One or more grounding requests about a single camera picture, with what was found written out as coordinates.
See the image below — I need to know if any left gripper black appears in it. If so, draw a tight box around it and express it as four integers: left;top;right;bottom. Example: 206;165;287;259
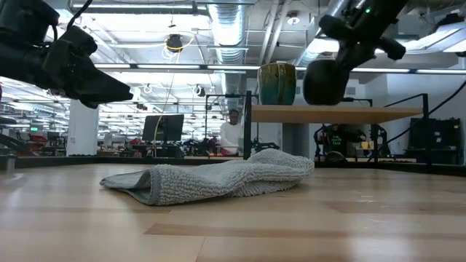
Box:
0;25;134;110

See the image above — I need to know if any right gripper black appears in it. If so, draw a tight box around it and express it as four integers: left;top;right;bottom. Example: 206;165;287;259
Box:
319;14;407;74

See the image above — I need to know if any black mug yellow inside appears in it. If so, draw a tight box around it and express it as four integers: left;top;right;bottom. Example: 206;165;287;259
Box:
303;59;350;106

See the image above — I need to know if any green brown glazed mug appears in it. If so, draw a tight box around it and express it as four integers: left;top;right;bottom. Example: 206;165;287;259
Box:
257;62;298;106

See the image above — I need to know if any white pillar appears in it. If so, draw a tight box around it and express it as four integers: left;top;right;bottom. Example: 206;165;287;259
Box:
66;98;100;156

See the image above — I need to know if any dark background monitor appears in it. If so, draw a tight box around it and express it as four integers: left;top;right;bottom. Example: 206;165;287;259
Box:
141;114;185;143

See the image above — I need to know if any person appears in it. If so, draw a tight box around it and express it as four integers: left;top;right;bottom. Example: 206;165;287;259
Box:
219;108;244;156
315;123;368;161

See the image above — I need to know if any grey dome object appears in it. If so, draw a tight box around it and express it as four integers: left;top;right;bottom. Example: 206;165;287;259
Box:
325;150;346;163

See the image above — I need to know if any black equipment case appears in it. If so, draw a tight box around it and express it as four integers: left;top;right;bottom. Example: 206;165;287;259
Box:
407;117;462;164

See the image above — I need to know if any grey terry cloth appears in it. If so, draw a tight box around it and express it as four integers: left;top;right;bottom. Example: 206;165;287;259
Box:
99;148;315;207

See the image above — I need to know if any silver ceiling duct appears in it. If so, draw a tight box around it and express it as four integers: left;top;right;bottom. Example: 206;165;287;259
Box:
294;0;350;66
207;0;249;96

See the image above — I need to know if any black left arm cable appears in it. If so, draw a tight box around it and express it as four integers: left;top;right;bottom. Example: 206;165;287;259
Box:
66;0;94;30

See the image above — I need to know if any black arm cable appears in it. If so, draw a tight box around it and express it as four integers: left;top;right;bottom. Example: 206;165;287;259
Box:
385;79;466;146
66;0;94;30

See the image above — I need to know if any hanging black cable reel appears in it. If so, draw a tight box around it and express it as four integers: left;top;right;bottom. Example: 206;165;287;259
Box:
165;33;185;52

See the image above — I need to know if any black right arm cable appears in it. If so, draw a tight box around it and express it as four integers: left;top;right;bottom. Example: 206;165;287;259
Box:
385;79;466;146

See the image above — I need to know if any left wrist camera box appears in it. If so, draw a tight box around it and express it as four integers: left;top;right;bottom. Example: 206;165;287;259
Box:
0;0;60;47

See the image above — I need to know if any black shelf post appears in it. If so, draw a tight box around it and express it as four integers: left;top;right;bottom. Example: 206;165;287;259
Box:
242;90;253;160

